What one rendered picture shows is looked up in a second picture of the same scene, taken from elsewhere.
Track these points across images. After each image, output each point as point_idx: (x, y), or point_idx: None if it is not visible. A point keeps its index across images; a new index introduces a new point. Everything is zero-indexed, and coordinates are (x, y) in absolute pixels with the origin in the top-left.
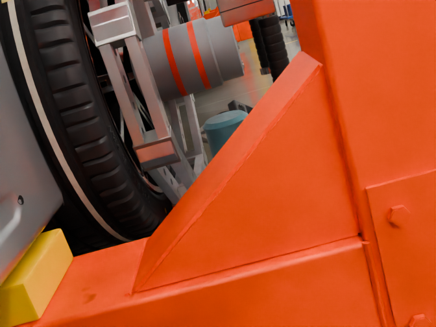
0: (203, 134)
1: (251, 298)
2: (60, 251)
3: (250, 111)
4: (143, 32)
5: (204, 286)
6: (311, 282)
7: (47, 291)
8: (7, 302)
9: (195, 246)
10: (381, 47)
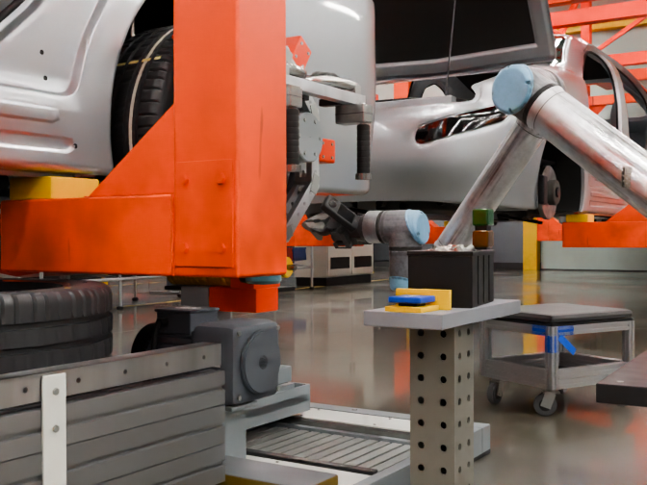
0: (307, 222)
1: (124, 211)
2: (88, 187)
3: (343, 210)
4: None
5: (109, 197)
6: (148, 210)
7: (64, 192)
8: (42, 184)
9: (115, 178)
10: (192, 94)
